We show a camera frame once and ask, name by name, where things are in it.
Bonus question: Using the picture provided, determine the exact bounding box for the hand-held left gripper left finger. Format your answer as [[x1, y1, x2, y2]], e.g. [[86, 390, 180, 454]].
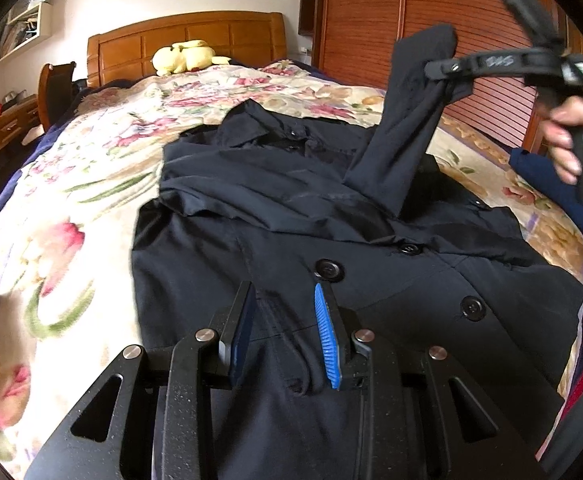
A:
[[24, 280, 257, 480]]

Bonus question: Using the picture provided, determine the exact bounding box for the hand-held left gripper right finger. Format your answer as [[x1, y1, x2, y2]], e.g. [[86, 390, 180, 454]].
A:
[[313, 282, 547, 480]]

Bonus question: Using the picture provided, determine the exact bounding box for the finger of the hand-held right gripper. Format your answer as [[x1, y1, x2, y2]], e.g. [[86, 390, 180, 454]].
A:
[[424, 46, 565, 82]]

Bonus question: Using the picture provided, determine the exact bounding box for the black double-breasted coat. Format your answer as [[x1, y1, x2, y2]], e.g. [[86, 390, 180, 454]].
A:
[[132, 24, 583, 480]]

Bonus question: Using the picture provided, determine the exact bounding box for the person's right hand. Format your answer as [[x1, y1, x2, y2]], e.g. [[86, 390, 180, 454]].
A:
[[544, 94, 583, 186]]

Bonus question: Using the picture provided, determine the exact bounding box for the blue cloth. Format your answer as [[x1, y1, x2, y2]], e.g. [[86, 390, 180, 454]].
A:
[[509, 146, 583, 256]]

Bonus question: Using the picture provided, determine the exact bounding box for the wooden slatted wardrobe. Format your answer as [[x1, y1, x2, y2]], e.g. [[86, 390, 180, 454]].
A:
[[299, 0, 583, 156]]

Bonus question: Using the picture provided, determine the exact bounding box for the floral blanket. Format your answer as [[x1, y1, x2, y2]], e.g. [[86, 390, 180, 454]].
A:
[[0, 57, 583, 480]]

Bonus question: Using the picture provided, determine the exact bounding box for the yellow plush toy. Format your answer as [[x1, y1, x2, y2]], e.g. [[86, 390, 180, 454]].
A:
[[152, 39, 231, 77]]

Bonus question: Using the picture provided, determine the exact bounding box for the wooden bed headboard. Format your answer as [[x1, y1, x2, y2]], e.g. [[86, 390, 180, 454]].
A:
[[86, 10, 288, 88]]

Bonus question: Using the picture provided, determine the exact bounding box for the wooden chair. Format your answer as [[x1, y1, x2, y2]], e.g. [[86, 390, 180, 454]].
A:
[[38, 61, 77, 131]]

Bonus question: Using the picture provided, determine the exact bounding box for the wooden desk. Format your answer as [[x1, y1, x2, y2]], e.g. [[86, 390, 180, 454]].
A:
[[0, 95, 40, 176]]

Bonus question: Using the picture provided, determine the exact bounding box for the white wall shelf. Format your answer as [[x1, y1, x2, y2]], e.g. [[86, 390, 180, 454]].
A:
[[0, 0, 55, 68]]

